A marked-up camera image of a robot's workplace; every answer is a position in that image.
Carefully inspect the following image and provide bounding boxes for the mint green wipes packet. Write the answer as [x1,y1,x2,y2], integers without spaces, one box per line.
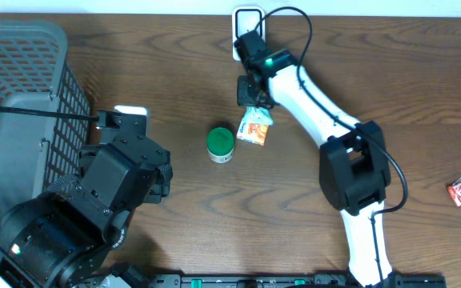
[242,106,274,126]

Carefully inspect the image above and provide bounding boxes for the orange white tissue pack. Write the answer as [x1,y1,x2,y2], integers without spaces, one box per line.
[237,122,269,146]

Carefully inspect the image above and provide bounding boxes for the green lid jar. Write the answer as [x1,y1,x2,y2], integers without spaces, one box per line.
[206,127,235,164]

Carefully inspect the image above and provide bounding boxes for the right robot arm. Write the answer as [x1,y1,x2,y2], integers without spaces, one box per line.
[234,30,392,287]

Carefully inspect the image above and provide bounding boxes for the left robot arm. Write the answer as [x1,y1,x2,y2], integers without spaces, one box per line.
[0,110,173,287]

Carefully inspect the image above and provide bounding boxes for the grey plastic mesh basket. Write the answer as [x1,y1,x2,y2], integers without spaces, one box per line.
[0,20,90,221]

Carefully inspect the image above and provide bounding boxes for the black left camera cable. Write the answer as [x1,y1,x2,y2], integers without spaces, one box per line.
[0,106,100,122]

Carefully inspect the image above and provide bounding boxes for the black camera cable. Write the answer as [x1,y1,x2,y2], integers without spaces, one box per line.
[253,6,409,288]
[0,106,100,122]

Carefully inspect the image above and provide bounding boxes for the black right camera cable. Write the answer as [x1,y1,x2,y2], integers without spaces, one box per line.
[253,6,409,288]

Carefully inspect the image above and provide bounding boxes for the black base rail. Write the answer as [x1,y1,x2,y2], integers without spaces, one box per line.
[74,273,447,288]

